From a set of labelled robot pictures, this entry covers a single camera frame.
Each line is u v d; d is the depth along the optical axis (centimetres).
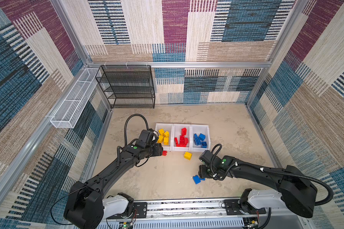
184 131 99
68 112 94
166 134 99
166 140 97
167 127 97
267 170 48
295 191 41
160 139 97
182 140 97
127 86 111
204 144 93
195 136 98
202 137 98
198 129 99
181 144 94
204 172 74
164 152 94
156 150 73
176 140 96
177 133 102
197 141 96
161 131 100
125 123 69
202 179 82
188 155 91
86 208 39
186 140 96
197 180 83
